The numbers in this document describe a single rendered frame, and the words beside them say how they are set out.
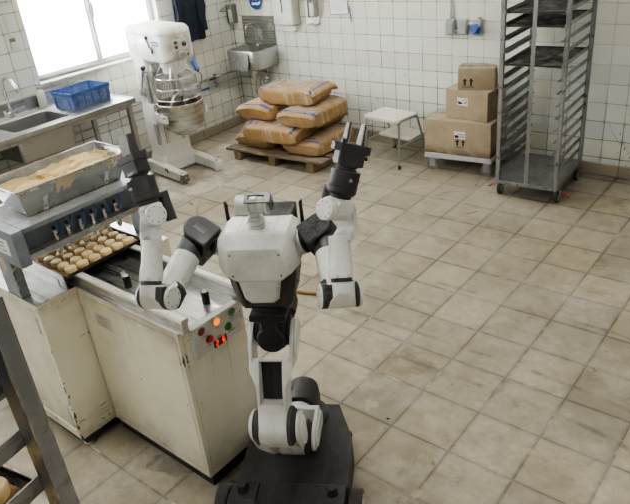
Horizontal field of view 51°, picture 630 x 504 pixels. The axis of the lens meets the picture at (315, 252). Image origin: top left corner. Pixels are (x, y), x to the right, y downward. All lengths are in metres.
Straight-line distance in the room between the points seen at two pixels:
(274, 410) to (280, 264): 0.56
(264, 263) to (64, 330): 1.24
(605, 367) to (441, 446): 1.02
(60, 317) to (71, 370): 0.27
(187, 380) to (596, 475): 1.74
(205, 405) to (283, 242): 0.93
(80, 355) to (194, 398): 0.70
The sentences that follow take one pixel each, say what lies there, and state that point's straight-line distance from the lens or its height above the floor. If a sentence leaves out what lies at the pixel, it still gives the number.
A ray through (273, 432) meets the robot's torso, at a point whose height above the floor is 0.58.
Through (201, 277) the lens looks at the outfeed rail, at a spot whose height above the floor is 0.88.
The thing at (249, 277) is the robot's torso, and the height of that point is 1.15.
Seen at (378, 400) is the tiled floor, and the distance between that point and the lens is 3.39.
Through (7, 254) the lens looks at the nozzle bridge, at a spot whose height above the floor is 1.07.
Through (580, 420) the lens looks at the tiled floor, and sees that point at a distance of 3.36.
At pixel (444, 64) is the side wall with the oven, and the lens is 6.26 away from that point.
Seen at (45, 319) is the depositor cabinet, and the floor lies 0.76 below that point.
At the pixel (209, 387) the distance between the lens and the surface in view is 2.77.
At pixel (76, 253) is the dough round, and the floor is 0.91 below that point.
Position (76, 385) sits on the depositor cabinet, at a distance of 3.26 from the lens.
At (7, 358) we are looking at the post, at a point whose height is 1.74.
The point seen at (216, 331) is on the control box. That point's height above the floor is 0.77.
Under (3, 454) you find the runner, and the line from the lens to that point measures 1.05.
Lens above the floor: 2.22
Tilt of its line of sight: 28 degrees down
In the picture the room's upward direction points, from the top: 6 degrees counter-clockwise
